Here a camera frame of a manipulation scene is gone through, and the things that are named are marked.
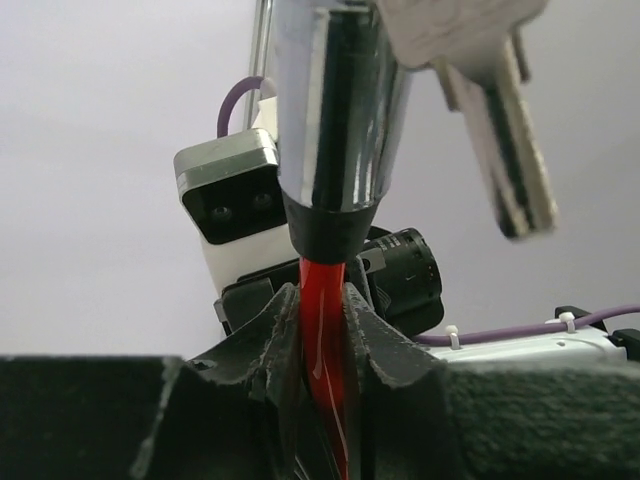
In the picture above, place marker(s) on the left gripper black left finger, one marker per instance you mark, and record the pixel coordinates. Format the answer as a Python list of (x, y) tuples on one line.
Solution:
[(229, 414)]

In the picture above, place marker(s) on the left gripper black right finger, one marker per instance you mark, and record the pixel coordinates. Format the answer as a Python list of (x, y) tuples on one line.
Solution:
[(413, 416)]

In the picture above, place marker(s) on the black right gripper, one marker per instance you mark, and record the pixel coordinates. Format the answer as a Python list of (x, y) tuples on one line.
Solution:
[(401, 280)]

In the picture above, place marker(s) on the red cable lock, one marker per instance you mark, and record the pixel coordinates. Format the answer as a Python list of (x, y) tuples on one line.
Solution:
[(341, 100)]

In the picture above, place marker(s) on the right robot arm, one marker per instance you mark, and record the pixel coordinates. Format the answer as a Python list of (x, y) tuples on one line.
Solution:
[(572, 335)]

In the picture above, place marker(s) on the cable lock keys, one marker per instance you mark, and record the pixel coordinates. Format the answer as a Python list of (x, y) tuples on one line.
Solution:
[(477, 52)]

